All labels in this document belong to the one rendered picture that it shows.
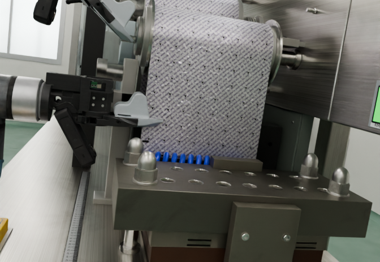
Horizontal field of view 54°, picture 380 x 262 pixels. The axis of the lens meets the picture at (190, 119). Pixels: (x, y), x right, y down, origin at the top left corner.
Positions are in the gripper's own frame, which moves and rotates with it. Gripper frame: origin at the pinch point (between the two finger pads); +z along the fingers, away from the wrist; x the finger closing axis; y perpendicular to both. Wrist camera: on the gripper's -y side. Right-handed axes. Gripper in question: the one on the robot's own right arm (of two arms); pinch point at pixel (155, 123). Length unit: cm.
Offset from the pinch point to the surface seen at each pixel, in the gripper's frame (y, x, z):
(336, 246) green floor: -109, 173, 178
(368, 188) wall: -84, 251, 263
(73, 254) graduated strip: -19.1, -13.9, -11.9
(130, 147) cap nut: -3.2, -8.0, -4.7
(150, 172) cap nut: -4.3, -18.0, -2.4
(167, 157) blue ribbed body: -5.5, -3.5, 2.4
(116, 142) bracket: -6.0, 7.8, -6.4
